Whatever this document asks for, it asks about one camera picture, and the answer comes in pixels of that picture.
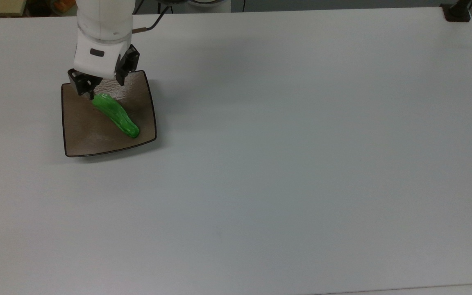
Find square brown ceramic plate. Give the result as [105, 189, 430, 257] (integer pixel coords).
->
[61, 70, 157, 158]

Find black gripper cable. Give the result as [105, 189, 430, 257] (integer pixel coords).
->
[132, 3, 172, 34]

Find black stand base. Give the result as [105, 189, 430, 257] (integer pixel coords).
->
[440, 0, 472, 22]

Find green chili pepper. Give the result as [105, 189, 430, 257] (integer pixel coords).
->
[92, 93, 140, 138]

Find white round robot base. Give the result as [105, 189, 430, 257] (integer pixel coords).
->
[187, 0, 232, 11]

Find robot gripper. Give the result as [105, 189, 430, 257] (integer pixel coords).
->
[68, 32, 140, 101]

